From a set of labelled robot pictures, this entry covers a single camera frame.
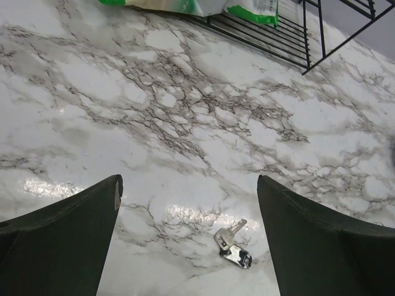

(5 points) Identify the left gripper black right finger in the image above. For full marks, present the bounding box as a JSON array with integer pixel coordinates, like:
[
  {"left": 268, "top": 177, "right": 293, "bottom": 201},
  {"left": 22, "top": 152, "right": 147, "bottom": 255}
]
[{"left": 257, "top": 175, "right": 394, "bottom": 295}]

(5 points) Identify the white green pouch bag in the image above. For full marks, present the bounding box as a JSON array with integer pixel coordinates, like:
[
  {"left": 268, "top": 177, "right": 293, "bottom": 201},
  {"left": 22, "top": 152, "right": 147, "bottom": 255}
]
[{"left": 223, "top": 0, "right": 279, "bottom": 28}]

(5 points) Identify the black wire shelf rack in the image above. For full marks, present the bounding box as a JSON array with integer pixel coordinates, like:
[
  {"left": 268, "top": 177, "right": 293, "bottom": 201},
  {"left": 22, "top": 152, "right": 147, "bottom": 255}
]
[{"left": 185, "top": 1, "right": 394, "bottom": 75}]

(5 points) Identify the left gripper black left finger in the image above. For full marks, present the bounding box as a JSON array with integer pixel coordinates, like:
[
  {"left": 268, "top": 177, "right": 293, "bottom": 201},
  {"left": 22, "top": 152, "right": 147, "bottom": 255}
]
[{"left": 1, "top": 175, "right": 122, "bottom": 295}]

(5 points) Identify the silver key with black clip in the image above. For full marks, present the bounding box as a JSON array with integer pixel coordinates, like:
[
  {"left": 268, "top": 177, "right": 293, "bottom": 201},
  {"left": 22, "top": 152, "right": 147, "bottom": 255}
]
[{"left": 214, "top": 219, "right": 252, "bottom": 269}]

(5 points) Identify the green white snack bag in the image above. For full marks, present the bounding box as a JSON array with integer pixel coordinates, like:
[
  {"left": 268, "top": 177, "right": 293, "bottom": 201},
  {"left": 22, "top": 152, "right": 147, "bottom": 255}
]
[{"left": 99, "top": 0, "right": 203, "bottom": 16}]

